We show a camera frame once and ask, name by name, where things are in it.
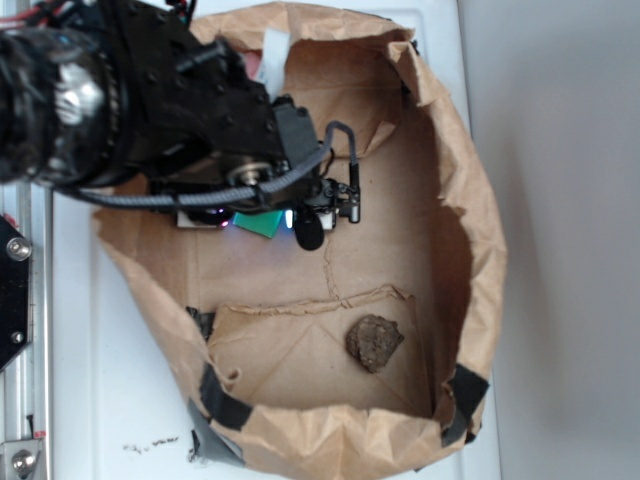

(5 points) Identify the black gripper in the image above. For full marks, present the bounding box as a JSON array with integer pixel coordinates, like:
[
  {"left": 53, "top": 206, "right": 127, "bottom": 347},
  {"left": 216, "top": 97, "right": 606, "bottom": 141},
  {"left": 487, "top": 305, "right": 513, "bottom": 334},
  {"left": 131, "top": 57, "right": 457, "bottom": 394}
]
[{"left": 149, "top": 95, "right": 338, "bottom": 232}]

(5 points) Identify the green rectangular block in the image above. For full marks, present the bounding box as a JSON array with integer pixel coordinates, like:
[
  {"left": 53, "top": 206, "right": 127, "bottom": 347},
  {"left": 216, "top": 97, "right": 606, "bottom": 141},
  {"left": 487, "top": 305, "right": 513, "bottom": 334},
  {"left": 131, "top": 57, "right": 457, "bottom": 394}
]
[{"left": 233, "top": 211, "right": 283, "bottom": 239}]

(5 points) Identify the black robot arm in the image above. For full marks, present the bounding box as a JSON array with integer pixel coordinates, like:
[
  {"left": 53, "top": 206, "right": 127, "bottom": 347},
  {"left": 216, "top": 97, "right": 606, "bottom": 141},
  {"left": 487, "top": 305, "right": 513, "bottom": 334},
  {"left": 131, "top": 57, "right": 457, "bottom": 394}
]
[{"left": 1, "top": 1, "right": 340, "bottom": 226}]

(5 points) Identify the brown rock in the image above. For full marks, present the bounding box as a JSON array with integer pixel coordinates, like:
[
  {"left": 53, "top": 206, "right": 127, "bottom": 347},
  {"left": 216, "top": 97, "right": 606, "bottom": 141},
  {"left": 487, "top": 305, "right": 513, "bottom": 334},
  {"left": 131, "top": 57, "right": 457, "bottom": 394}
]
[{"left": 346, "top": 314, "right": 404, "bottom": 374}]

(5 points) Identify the brown paper bag tray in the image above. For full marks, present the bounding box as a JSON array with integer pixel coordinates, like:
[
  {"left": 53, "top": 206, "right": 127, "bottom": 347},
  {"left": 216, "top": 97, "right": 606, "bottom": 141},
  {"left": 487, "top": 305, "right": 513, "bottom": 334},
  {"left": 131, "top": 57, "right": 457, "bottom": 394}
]
[{"left": 94, "top": 2, "right": 507, "bottom": 479}]

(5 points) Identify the grey braided cable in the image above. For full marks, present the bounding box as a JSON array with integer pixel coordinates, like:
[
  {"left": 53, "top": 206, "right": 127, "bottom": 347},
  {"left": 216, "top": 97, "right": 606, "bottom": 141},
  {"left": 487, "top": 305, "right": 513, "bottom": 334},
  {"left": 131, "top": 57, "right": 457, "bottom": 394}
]
[{"left": 74, "top": 120, "right": 362, "bottom": 210}]

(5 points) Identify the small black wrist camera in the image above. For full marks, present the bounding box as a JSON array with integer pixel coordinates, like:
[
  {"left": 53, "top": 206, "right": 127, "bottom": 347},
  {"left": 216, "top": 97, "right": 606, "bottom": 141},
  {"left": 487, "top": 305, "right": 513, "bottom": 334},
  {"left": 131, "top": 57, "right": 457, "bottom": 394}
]
[{"left": 294, "top": 177, "right": 363, "bottom": 251}]

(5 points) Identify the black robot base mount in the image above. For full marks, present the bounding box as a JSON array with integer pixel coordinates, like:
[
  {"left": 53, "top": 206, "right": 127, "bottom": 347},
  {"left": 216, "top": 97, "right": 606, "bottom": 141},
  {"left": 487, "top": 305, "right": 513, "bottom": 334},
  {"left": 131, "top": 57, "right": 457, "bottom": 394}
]
[{"left": 0, "top": 215, "right": 33, "bottom": 372}]

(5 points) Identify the aluminium extrusion rail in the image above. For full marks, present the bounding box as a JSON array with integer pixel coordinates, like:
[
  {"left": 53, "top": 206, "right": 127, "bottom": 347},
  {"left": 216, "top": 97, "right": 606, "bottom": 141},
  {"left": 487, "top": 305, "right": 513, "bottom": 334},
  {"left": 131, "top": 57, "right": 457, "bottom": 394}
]
[{"left": 1, "top": 183, "right": 52, "bottom": 479}]

